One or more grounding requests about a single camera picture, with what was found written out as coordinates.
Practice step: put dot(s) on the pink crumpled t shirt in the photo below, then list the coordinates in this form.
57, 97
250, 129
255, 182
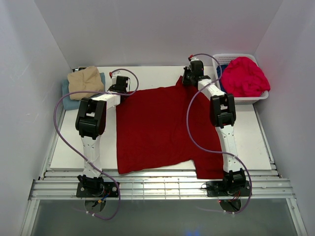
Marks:
243, 78

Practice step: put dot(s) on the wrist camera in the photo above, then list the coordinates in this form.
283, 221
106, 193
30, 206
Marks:
193, 58
114, 74

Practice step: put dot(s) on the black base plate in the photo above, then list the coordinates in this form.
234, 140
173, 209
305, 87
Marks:
108, 189
218, 189

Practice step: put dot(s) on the dark blue t shirt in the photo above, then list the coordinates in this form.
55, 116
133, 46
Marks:
223, 66

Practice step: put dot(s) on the folded beige t shirt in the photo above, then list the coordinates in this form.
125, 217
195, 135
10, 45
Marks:
87, 79

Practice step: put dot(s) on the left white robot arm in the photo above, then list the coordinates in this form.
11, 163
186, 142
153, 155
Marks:
91, 123

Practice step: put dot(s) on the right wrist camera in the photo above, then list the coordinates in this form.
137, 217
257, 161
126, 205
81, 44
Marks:
193, 58

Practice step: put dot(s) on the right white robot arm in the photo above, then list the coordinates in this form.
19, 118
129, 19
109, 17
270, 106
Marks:
222, 118

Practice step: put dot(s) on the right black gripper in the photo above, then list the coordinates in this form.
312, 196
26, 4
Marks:
186, 70

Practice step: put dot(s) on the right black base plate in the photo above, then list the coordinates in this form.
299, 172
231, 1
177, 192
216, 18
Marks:
218, 189

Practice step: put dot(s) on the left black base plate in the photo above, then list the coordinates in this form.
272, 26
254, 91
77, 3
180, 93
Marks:
108, 189

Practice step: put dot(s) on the dark red t shirt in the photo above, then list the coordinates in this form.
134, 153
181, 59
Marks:
152, 132

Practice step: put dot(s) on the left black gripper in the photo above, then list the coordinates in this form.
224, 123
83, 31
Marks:
112, 87

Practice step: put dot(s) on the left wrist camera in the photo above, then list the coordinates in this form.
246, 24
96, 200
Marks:
114, 74

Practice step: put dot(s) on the folded light blue t shirt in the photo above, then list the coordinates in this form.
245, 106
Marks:
69, 104

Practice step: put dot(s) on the white plastic basket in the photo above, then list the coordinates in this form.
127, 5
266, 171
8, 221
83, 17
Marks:
225, 59

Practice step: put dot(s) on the aluminium rail frame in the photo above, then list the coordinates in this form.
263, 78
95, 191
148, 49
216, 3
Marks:
177, 182

